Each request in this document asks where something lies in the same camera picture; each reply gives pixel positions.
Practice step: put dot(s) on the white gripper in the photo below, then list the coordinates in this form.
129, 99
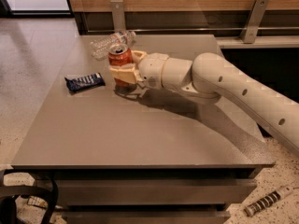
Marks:
150, 69

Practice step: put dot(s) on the red coke can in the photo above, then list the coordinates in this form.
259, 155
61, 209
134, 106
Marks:
119, 54

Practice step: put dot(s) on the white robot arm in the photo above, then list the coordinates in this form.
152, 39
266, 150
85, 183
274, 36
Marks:
209, 77

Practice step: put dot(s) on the blue rxbar blueberry wrapper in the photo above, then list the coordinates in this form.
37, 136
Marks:
79, 84

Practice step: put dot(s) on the clear plastic water bottle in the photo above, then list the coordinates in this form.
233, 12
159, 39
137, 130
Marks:
99, 47

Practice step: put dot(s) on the black chair armrest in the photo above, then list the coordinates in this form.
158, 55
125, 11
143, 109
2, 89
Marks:
9, 194

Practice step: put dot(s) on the upper grey drawer front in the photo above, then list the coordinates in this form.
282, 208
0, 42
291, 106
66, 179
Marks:
153, 191

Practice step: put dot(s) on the grey drawer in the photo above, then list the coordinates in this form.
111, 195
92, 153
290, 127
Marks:
153, 191
148, 217

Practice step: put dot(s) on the lower grey drawer front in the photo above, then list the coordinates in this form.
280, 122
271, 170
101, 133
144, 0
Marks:
148, 217

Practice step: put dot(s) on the white striped cylinder on floor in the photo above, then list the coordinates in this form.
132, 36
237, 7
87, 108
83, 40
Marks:
268, 200

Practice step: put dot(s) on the left metal railing bracket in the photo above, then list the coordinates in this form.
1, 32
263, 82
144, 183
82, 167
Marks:
118, 15

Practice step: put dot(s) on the metal railing bracket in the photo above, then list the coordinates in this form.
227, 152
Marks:
250, 31
118, 15

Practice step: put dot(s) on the right metal railing bracket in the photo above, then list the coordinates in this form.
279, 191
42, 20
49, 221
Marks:
250, 31

